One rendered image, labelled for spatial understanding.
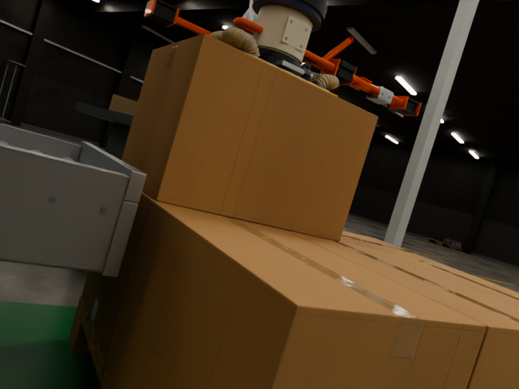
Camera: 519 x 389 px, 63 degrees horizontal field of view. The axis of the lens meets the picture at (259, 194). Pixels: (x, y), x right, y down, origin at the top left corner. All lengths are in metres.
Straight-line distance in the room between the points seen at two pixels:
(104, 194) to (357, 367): 0.53
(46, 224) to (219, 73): 0.51
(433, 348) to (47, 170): 0.68
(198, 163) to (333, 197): 0.44
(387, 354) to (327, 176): 0.71
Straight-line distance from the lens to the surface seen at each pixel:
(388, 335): 0.62
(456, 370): 0.78
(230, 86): 1.06
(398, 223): 4.29
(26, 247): 0.85
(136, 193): 0.85
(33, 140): 1.47
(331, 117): 1.24
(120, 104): 2.10
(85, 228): 0.85
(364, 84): 1.57
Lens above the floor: 0.67
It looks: 3 degrees down
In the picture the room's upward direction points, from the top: 17 degrees clockwise
